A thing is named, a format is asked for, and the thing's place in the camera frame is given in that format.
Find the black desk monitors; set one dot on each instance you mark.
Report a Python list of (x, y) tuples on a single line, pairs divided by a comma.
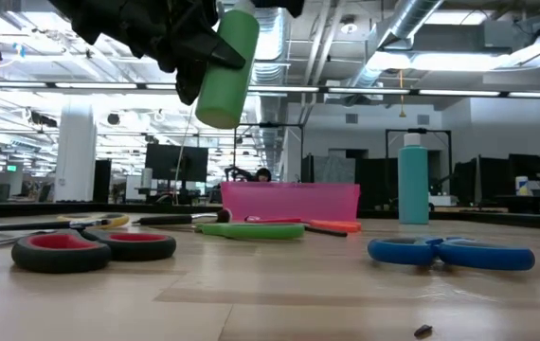
[(526, 166)]

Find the black monitor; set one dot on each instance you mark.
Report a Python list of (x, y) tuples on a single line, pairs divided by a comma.
[(175, 163)]

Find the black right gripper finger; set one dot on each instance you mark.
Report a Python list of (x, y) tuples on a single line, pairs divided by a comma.
[(284, 5)]

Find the person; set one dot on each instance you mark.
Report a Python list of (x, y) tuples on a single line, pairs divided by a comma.
[(263, 174)]

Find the white pillar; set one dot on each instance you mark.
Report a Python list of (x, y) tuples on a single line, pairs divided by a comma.
[(76, 151)]

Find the long ceiling light strip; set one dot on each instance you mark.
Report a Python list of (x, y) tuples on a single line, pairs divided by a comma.
[(95, 85)]

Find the black and red scissors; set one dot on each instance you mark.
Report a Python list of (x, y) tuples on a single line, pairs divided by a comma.
[(61, 264)]

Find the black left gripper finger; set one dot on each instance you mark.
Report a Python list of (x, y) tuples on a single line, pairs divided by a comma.
[(203, 57)]

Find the dark office partition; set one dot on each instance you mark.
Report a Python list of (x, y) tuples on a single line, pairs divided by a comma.
[(374, 180)]

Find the black cabinet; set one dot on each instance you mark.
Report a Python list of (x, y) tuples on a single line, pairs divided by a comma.
[(102, 182)]

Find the white canister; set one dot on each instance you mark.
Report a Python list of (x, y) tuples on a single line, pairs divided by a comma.
[(521, 185)]

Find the green paint bottle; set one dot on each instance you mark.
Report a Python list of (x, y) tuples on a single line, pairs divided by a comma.
[(225, 95)]

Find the silver spiral air duct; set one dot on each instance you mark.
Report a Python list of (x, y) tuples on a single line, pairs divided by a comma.
[(412, 14)]

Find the small black debris piece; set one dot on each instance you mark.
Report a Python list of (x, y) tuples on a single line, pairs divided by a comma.
[(423, 330)]

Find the thin black paintbrush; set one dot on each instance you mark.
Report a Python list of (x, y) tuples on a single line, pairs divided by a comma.
[(327, 231), (38, 225)]

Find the red plastic bin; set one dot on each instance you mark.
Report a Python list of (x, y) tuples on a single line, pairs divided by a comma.
[(293, 201)]

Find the black frame stand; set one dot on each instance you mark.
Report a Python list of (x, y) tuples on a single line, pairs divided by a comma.
[(418, 131)]

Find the light blue paint bottle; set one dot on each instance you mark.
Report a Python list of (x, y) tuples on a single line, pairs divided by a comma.
[(413, 184)]

